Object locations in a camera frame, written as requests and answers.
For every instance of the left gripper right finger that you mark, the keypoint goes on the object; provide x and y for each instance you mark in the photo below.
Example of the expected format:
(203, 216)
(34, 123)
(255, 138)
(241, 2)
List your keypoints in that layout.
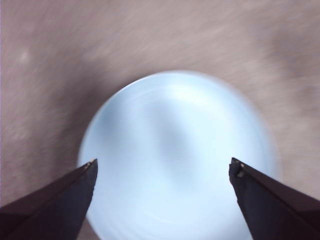
(270, 205)

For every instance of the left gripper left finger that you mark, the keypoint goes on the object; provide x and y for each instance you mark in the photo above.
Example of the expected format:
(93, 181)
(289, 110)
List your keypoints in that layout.
(55, 207)

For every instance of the blue round plate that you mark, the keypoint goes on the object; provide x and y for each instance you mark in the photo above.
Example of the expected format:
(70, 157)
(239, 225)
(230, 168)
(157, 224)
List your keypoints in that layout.
(180, 155)

